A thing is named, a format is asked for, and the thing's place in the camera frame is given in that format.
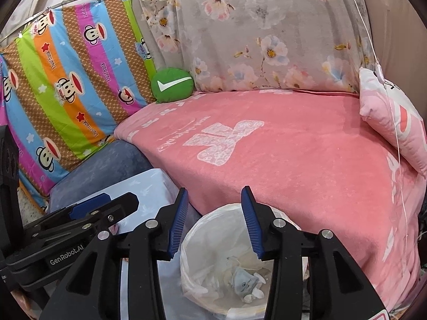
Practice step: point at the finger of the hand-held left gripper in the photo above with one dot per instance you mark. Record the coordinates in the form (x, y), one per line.
(100, 206)
(10, 173)

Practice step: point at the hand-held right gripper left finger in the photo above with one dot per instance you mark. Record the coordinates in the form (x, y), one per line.
(176, 226)

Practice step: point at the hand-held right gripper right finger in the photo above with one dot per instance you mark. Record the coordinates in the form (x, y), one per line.
(252, 226)

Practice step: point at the white lined trash bin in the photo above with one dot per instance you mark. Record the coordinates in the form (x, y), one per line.
(206, 250)

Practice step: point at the blue-grey cushion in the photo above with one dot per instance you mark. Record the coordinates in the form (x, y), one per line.
(100, 163)

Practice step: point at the light blue palm-print tablecloth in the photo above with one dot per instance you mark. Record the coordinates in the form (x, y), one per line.
(146, 186)

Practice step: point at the crumpled white face mask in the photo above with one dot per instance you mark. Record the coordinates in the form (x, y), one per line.
(247, 278)

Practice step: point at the crumpled white tissue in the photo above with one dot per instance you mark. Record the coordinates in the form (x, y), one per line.
(253, 295)

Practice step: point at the pink blanket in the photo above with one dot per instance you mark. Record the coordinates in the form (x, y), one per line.
(300, 156)

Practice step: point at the colourful monkey-print pillow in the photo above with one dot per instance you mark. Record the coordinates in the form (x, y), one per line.
(66, 73)

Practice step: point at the green round cushion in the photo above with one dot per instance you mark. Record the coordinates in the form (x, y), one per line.
(171, 86)

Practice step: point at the pink printed pillow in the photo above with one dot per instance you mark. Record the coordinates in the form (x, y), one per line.
(393, 116)

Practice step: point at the grey floral sheet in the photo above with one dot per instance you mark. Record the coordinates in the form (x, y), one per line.
(250, 23)

